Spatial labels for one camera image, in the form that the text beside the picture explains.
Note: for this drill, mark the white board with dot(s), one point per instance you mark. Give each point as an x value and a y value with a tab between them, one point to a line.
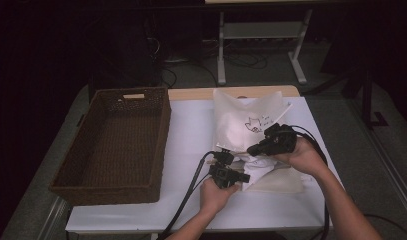
191	133

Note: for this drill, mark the brown wicker basket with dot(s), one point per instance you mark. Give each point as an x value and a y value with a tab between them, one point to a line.
124	140

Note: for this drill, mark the white desk frame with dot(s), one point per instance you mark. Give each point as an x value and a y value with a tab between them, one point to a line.
221	50

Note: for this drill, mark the black metal stand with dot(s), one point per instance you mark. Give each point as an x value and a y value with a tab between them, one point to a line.
367	100

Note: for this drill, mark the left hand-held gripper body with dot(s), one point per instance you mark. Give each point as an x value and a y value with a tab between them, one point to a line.
227	176

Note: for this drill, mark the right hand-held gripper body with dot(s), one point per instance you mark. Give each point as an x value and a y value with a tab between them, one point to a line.
282	140

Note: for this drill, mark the person's right hand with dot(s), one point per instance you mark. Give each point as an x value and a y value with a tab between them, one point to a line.
306	158

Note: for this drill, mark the person's left hand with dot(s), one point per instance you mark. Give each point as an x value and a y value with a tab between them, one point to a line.
216	196

